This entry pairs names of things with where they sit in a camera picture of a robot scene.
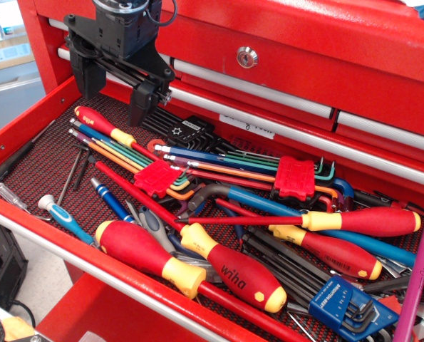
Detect large red yellow screwdriver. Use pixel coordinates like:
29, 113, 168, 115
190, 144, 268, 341
95, 221, 304, 341

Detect red yellow screwdriver lower right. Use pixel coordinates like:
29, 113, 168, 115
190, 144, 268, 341
224, 214, 383, 280

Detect violet Allen key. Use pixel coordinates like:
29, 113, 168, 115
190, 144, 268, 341
393, 227, 424, 341

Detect blue white precision screwdriver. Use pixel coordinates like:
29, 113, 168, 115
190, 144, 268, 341
38, 195, 94, 245

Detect black torx key set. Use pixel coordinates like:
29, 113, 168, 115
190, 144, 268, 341
138, 108, 237, 154

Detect blue holder hex key set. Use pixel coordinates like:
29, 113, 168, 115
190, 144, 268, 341
242, 227, 398, 341

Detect clear handle small screwdriver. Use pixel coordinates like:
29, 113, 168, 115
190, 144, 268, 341
0, 182, 29, 213

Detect black box on floor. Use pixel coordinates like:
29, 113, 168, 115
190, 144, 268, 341
0, 225, 28, 310

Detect open red drawer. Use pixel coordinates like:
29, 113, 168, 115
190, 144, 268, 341
0, 73, 424, 337

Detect blue sleeved large Allen key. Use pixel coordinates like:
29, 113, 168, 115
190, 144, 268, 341
188, 184, 415, 267

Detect blue metal pen screwdriver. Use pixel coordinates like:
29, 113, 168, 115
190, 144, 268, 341
91, 177, 135, 223

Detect slim red wiha screwdriver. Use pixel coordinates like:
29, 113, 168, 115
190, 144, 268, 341
74, 105, 159, 161

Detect red tool chest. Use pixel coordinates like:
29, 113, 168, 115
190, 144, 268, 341
17, 0, 424, 342

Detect black small Allen key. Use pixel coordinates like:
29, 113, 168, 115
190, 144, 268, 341
57, 142, 91, 207

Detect wiha red yellow screwdriver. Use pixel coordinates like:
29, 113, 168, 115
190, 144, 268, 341
94, 161, 287, 313

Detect right colourful hex key set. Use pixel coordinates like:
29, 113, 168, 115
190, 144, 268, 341
155, 144, 354, 212

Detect grey blue handled pliers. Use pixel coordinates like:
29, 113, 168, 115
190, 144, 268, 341
125, 200, 204, 261

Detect white drawer label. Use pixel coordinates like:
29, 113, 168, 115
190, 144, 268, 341
219, 115, 275, 140

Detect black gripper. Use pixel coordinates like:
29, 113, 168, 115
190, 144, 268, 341
63, 1, 175, 127

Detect colourful hex key set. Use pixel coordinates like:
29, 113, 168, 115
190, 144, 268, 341
155, 144, 354, 212
69, 118, 194, 200

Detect left colourful hex key set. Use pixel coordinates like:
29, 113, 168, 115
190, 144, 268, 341
69, 118, 194, 200

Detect silver cabinet lock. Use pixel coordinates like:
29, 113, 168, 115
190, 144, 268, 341
237, 46, 259, 68

